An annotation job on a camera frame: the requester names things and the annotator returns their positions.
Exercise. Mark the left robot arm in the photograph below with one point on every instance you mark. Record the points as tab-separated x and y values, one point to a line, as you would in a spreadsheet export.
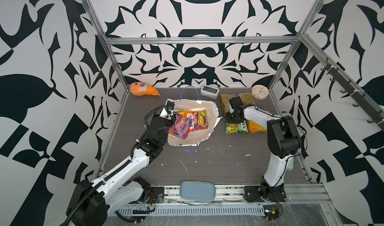
93	202

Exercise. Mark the blue checkered paper bag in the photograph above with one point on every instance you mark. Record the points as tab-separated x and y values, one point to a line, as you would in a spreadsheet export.
195	138

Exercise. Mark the yellow orange candy bag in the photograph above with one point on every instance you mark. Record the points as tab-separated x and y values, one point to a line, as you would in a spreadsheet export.
255	128

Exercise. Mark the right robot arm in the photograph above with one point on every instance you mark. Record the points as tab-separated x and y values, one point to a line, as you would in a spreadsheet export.
283	141

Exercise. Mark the beige alarm clock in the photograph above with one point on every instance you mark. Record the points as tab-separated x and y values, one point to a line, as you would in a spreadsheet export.
260	92

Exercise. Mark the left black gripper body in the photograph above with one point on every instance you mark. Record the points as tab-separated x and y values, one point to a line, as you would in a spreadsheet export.
169	122

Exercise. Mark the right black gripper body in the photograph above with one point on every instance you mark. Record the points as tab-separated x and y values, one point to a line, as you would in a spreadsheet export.
231	118

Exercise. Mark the small circuit board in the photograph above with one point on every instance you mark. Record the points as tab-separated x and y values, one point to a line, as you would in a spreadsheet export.
272	214

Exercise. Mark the purple black cherry candy bag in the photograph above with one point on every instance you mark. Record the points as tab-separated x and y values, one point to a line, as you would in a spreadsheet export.
181	127

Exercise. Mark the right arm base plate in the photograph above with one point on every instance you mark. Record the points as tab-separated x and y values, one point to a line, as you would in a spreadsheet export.
264	193

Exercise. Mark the white digital clock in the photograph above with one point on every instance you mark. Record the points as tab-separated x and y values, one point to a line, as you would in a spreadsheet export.
210	91

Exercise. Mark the white cable duct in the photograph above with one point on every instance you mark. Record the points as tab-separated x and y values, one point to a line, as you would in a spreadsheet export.
202	210

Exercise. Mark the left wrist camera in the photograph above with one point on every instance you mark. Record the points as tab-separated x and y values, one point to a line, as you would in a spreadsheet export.
168	111

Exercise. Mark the black hook rail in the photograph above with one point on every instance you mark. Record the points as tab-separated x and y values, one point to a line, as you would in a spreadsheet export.
360	96

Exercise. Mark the orange Fox's fruits candy bag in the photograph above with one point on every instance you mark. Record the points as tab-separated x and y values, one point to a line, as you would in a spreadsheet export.
199	120

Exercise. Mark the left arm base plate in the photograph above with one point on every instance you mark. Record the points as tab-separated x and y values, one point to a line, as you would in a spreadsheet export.
156	195

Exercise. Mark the light green container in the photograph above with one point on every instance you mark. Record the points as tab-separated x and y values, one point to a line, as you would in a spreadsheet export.
290	164

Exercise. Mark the orange plush toy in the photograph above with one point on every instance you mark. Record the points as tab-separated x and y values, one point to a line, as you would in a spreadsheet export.
141	89

